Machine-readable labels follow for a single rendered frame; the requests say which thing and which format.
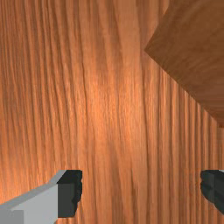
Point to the brown wooden door frame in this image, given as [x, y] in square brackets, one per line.
[192, 46]

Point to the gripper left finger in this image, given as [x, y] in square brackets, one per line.
[49, 201]

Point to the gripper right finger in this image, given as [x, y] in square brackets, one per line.
[214, 186]

